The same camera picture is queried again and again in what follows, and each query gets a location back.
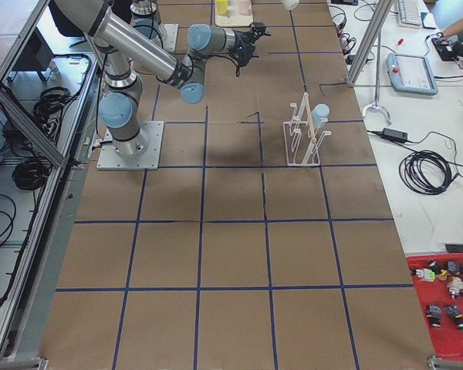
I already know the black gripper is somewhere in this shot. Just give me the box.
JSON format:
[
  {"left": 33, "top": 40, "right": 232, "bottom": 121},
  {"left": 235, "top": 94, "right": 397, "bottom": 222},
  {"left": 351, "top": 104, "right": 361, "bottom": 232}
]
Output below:
[{"left": 231, "top": 22, "right": 272, "bottom": 66}]

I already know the cream white plastic cup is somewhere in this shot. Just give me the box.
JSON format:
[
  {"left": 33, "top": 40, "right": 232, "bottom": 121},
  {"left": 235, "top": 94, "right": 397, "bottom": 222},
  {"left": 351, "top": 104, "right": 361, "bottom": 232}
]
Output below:
[{"left": 281, "top": 0, "right": 300, "bottom": 11}]

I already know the light blue plastic cup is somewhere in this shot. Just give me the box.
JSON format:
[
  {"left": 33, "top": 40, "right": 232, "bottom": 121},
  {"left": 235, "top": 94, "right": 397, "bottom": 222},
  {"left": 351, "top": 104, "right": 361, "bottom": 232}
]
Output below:
[{"left": 311, "top": 103, "right": 330, "bottom": 129}]

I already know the pink plastic cup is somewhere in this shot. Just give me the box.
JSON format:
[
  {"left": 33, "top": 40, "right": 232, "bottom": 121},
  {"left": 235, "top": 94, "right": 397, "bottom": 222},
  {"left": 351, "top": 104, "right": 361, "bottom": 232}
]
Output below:
[{"left": 237, "top": 0, "right": 251, "bottom": 15}]

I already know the yellow plastic cup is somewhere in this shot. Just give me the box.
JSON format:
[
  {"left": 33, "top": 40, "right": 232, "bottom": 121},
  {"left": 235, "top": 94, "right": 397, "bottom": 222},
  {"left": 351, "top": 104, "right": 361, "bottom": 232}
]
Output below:
[{"left": 215, "top": 0, "right": 228, "bottom": 15}]

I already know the cream plastic tray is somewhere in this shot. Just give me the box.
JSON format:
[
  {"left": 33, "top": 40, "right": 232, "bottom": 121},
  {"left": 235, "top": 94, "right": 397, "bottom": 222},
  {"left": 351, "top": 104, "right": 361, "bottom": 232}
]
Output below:
[{"left": 214, "top": 0, "right": 254, "bottom": 27}]

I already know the metal reacher grabber tool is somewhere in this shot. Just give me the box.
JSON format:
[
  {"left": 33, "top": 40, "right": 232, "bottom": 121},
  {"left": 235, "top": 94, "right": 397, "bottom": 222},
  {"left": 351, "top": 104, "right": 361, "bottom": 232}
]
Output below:
[{"left": 362, "top": 28, "right": 391, "bottom": 126}]

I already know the white keyboard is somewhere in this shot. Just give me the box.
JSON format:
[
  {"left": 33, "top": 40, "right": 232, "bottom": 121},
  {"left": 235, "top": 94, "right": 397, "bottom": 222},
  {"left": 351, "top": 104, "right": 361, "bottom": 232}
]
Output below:
[{"left": 394, "top": 0, "right": 422, "bottom": 28}]

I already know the blue teach pendant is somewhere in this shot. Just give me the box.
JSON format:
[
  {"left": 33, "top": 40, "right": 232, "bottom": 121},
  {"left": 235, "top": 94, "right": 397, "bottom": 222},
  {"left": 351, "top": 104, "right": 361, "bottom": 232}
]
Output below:
[{"left": 386, "top": 52, "right": 438, "bottom": 96}]

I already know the black power adapter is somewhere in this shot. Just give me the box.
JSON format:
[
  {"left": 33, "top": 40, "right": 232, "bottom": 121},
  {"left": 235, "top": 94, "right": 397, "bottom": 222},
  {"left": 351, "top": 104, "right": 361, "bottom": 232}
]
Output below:
[{"left": 381, "top": 127, "right": 408, "bottom": 143}]

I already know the red parts tray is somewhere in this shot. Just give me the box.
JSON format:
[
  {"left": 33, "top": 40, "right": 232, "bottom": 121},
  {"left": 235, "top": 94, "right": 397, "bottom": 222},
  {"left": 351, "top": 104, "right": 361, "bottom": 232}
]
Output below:
[{"left": 407, "top": 253, "right": 463, "bottom": 361}]

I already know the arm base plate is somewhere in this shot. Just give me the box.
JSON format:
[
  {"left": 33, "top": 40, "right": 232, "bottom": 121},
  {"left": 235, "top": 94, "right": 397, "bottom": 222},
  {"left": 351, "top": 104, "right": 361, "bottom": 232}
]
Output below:
[
  {"left": 159, "top": 23, "right": 178, "bottom": 52},
  {"left": 97, "top": 121, "right": 164, "bottom": 170}
]

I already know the white wire cup rack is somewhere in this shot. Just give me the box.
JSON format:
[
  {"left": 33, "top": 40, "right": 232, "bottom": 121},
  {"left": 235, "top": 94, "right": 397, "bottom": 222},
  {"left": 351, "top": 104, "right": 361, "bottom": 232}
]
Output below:
[{"left": 282, "top": 92, "right": 332, "bottom": 167}]

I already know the aluminium frame post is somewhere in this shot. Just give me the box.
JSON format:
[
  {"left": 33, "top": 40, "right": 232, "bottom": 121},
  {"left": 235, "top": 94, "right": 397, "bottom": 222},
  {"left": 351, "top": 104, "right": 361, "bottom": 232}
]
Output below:
[{"left": 346, "top": 0, "right": 392, "bottom": 87}]

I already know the coiled black cable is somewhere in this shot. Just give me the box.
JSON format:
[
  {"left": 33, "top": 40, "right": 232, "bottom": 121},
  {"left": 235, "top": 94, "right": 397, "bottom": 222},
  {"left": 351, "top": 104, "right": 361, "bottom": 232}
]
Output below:
[{"left": 399, "top": 149, "right": 455, "bottom": 196}]

